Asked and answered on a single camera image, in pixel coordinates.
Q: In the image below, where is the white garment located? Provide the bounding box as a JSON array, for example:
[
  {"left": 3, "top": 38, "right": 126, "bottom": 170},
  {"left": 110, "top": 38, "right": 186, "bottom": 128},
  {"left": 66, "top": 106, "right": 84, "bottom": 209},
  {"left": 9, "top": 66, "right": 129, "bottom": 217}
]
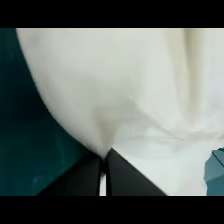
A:
[{"left": 15, "top": 27, "right": 224, "bottom": 197}]

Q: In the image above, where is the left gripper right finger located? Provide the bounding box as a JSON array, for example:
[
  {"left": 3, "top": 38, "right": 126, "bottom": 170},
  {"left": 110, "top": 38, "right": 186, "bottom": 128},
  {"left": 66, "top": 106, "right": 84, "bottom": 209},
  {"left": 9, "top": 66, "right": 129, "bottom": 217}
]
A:
[{"left": 105, "top": 147, "right": 168, "bottom": 197}]

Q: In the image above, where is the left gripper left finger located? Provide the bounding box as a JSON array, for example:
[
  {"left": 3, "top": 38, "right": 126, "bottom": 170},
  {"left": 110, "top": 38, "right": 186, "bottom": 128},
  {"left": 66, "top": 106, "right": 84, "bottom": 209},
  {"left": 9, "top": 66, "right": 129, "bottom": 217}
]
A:
[{"left": 37, "top": 155, "right": 102, "bottom": 197}]

